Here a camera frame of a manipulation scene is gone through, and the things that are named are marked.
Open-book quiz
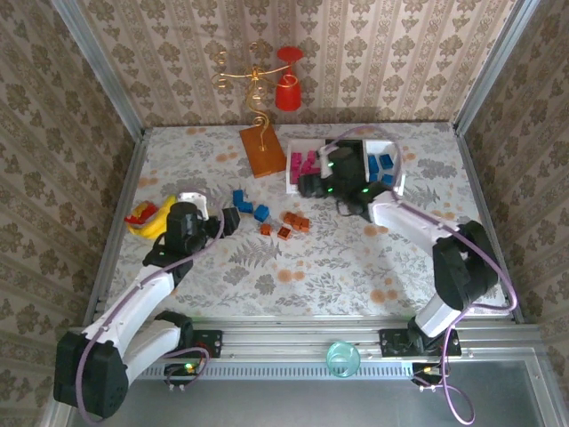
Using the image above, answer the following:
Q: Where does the white plastic bin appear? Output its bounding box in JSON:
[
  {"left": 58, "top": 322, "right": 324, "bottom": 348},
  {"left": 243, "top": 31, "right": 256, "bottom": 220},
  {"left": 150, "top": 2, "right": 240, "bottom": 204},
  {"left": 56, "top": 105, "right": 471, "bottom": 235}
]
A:
[
  {"left": 284, "top": 137, "right": 334, "bottom": 197},
  {"left": 362, "top": 138, "right": 406, "bottom": 197}
]

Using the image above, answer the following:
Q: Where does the yellow toy banana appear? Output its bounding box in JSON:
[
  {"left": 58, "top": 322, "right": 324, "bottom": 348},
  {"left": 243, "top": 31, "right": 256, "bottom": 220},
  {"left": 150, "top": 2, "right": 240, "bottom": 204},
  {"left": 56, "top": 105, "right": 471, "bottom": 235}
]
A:
[{"left": 127, "top": 194, "right": 177, "bottom": 242}]

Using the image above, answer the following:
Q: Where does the red plastic goblet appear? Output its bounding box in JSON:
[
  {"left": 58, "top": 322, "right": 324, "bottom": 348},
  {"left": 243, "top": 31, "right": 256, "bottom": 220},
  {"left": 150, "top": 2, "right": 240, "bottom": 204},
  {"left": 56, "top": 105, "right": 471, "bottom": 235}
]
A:
[{"left": 274, "top": 46, "right": 306, "bottom": 111}]

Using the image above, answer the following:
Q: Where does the small black connector board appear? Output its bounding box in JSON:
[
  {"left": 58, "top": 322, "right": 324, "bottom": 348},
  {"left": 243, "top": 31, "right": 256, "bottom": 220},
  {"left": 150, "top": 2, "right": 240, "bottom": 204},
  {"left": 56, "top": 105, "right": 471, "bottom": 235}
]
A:
[
  {"left": 411, "top": 362, "right": 450, "bottom": 392},
  {"left": 164, "top": 362, "right": 201, "bottom": 392}
]

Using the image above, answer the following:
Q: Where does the teal plastic cup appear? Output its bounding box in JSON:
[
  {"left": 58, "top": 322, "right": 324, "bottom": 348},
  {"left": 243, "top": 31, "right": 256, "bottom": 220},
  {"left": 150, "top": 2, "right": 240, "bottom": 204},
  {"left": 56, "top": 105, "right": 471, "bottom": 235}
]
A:
[{"left": 325, "top": 340, "right": 361, "bottom": 380}]

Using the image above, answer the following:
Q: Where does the grey metal tray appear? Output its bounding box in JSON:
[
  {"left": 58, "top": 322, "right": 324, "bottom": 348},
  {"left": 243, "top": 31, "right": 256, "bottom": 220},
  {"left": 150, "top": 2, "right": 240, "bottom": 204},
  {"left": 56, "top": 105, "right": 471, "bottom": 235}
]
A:
[{"left": 39, "top": 349, "right": 569, "bottom": 427}]

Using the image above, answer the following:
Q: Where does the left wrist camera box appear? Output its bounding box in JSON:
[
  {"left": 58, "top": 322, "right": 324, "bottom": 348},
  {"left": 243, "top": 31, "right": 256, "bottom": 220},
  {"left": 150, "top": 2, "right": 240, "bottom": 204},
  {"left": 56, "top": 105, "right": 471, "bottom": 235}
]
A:
[{"left": 177, "top": 190, "right": 210, "bottom": 222}]

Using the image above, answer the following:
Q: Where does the gold wire stand orange base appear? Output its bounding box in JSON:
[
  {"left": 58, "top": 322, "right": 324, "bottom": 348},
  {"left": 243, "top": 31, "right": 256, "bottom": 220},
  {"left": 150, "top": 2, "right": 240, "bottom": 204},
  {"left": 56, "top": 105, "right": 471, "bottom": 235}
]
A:
[{"left": 211, "top": 41, "right": 300, "bottom": 179}]

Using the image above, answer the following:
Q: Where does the aluminium table side rail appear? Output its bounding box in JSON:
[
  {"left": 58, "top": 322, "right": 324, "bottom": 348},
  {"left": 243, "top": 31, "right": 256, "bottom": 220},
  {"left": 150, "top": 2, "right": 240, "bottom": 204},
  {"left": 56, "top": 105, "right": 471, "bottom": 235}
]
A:
[
  {"left": 82, "top": 128, "right": 150, "bottom": 330},
  {"left": 455, "top": 126, "right": 525, "bottom": 324}
]

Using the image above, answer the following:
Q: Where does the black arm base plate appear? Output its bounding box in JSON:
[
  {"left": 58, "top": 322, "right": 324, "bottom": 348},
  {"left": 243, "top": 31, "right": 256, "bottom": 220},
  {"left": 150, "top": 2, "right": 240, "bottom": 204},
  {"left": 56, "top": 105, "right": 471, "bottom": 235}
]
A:
[
  {"left": 379, "top": 327, "right": 462, "bottom": 358},
  {"left": 190, "top": 329, "right": 224, "bottom": 359}
]

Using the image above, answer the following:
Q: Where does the aluminium front rail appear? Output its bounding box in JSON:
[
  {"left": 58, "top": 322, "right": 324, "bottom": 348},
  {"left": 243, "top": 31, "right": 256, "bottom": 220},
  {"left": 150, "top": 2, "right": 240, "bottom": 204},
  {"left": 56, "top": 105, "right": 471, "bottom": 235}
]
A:
[{"left": 66, "top": 318, "right": 546, "bottom": 359}]

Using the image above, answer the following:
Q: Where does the slotted cable duct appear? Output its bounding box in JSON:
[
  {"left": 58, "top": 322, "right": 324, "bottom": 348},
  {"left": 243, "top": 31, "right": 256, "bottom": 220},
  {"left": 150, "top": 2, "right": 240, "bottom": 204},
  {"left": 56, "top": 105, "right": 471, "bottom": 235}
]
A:
[{"left": 128, "top": 360, "right": 417, "bottom": 380}]

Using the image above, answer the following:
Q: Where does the aluminium frame post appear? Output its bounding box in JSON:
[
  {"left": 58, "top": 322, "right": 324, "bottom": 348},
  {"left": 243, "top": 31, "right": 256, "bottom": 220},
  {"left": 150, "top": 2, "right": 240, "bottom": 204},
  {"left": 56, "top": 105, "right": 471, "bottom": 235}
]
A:
[
  {"left": 453, "top": 0, "right": 541, "bottom": 134},
  {"left": 49, "top": 0, "right": 147, "bottom": 137}
]

